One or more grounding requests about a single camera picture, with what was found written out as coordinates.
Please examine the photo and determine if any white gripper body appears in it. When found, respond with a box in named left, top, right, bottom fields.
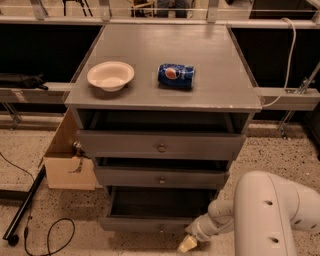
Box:
left=185, top=213, right=222, bottom=242

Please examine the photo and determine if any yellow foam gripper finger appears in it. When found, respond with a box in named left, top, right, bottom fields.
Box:
left=178, top=235, right=197, bottom=253

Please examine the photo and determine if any grey bottom drawer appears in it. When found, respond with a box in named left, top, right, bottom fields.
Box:
left=100, top=187, right=217, bottom=233

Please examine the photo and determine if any grey drawer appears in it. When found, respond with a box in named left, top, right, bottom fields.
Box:
left=77, top=130, right=245, bottom=160
left=95, top=157, right=229, bottom=189
left=100, top=187, right=217, bottom=233

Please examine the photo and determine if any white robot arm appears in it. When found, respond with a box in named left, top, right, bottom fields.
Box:
left=178, top=171, right=320, bottom=256

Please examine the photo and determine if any grey middle drawer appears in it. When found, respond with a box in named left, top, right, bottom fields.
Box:
left=95, top=157, right=229, bottom=189

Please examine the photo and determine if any grey wooden drawer cabinet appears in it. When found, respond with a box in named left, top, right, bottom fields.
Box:
left=64, top=23, right=263, bottom=194

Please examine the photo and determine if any grey top drawer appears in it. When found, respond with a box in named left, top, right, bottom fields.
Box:
left=77, top=130, right=245, bottom=160

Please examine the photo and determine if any cardboard box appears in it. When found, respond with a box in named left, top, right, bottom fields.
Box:
left=42, top=108, right=101, bottom=191

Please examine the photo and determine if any blue Pepsi can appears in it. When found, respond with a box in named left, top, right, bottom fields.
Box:
left=158, top=63, right=195, bottom=89

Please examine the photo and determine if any black metal bar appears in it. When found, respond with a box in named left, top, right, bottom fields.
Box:
left=0, top=166, right=46, bottom=247

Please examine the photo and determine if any white paper bowl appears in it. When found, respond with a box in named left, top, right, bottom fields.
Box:
left=87, top=61, right=135, bottom=92

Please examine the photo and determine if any metal railing frame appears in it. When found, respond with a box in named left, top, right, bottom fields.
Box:
left=0, top=0, right=320, bottom=141

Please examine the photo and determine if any black bag on rail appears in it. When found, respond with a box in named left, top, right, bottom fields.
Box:
left=0, top=73, right=48, bottom=90

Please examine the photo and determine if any white cable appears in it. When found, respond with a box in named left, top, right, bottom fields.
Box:
left=261, top=17, right=298, bottom=108

